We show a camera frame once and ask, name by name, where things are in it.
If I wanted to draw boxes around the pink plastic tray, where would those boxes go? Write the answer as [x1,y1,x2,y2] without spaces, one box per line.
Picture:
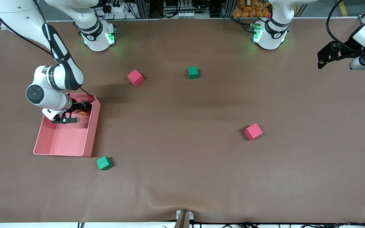
[33,92,101,158]

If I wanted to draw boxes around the pink foam cube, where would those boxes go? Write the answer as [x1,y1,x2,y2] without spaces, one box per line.
[127,69,144,87]
[244,123,264,141]

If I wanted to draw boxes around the bag of orange objects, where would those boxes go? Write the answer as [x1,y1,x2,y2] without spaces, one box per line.
[232,0,272,18]

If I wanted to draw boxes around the white power strip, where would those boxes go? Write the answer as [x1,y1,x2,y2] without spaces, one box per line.
[105,3,130,14]

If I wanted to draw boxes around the brown table cover sheet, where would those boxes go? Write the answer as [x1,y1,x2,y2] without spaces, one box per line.
[0,17,365,224]

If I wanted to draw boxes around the white terminal strip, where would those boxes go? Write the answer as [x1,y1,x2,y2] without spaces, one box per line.
[163,11,210,19]

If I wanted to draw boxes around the black electronics box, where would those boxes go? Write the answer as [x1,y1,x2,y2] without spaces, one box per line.
[164,0,188,9]

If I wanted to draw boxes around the grey mounting bar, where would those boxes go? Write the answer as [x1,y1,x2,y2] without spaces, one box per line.
[174,210,190,228]

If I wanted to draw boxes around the silver clamp plate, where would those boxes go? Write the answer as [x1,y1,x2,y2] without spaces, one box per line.
[176,210,194,220]

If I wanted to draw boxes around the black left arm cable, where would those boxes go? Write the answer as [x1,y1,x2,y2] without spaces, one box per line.
[326,0,355,52]

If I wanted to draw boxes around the aluminium frame post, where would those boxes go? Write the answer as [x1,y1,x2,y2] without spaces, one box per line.
[221,0,234,18]
[137,0,150,19]

